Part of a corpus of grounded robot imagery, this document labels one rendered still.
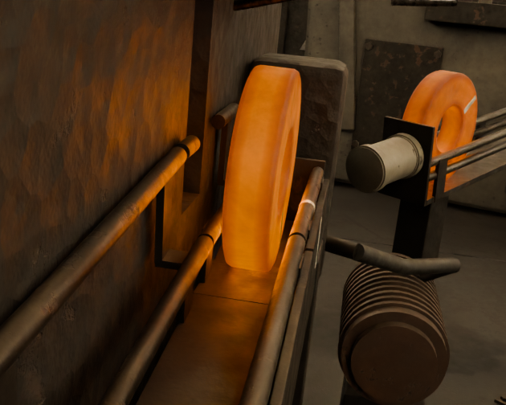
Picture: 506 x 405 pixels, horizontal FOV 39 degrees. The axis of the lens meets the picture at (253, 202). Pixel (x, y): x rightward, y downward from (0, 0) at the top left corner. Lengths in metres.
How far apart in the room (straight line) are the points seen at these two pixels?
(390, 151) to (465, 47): 2.29
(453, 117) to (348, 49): 2.21
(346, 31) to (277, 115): 2.77
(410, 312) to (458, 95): 0.33
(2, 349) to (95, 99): 0.13
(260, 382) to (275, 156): 0.18
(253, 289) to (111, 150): 0.19
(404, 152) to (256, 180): 0.47
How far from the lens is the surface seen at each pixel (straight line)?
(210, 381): 0.41
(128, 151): 0.39
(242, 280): 0.53
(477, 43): 3.16
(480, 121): 1.19
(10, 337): 0.26
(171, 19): 0.45
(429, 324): 0.84
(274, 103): 0.48
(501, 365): 1.97
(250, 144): 0.47
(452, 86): 0.99
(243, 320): 0.47
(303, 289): 0.42
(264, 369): 0.33
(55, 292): 0.29
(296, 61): 0.73
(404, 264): 0.86
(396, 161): 0.89
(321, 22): 3.29
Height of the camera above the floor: 0.87
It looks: 17 degrees down
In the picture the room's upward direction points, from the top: 6 degrees clockwise
